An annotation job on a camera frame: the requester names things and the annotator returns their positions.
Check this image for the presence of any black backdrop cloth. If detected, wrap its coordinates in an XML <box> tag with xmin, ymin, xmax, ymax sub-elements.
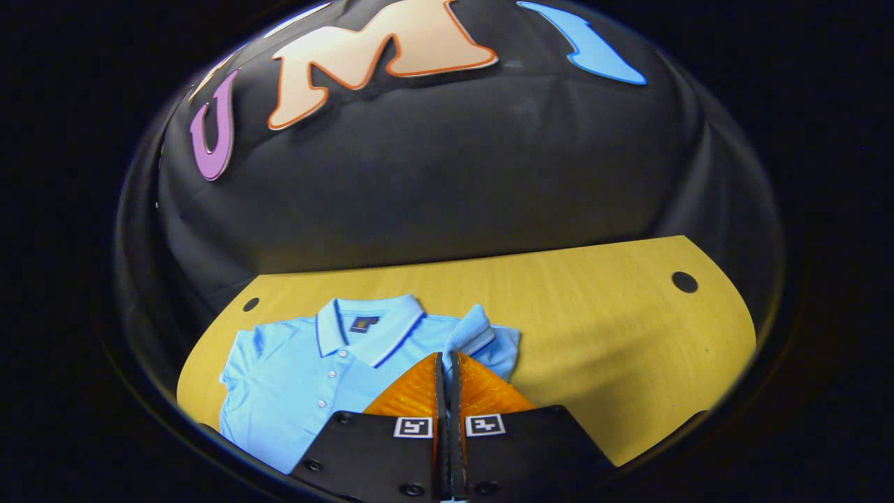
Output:
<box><xmin>115</xmin><ymin>0</ymin><xmax>783</xmax><ymax>392</ymax></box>

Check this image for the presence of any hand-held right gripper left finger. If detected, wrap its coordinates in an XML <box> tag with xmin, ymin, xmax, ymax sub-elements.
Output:
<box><xmin>288</xmin><ymin>351</ymin><xmax>449</xmax><ymax>503</ymax></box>

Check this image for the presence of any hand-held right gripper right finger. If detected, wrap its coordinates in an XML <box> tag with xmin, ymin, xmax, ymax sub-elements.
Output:
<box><xmin>448</xmin><ymin>351</ymin><xmax>619</xmax><ymax>503</ymax></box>

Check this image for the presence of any light blue polo T-shirt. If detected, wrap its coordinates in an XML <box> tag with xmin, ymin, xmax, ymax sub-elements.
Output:
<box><xmin>219</xmin><ymin>293</ymin><xmax>521</xmax><ymax>476</ymax></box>

